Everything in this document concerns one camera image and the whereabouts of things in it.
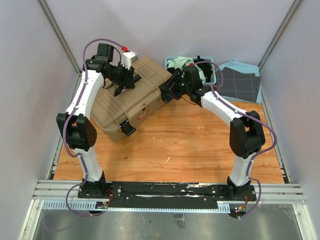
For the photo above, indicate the green patterned cloth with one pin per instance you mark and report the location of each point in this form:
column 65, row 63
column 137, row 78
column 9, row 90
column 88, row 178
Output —
column 180, row 62

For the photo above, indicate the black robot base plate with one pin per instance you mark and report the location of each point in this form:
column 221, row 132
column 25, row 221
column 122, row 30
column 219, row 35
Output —
column 166, row 195

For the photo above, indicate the blue plastic basket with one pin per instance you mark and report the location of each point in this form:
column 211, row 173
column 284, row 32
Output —
column 169, row 58

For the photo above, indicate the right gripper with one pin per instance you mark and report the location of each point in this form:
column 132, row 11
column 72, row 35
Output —
column 169, row 89

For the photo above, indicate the tan plastic tool box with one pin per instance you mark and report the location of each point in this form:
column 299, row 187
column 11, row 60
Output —
column 119, row 116

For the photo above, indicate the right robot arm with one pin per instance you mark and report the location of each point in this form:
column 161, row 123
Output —
column 246, row 135

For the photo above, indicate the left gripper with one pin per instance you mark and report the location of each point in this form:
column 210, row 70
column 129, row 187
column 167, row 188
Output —
column 128, row 81

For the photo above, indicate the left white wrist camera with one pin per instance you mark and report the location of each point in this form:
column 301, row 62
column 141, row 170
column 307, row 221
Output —
column 128, row 58

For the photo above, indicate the light blue folded cloth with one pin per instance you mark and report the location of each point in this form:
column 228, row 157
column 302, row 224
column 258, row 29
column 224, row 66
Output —
column 239, row 66

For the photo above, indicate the grey checked folded cloth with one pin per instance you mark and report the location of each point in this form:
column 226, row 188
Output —
column 242, row 85

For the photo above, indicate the black cloth in basket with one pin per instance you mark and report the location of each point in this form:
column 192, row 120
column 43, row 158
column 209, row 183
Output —
column 207, row 69

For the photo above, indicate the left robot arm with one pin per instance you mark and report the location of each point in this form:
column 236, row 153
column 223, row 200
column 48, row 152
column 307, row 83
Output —
column 78, row 133

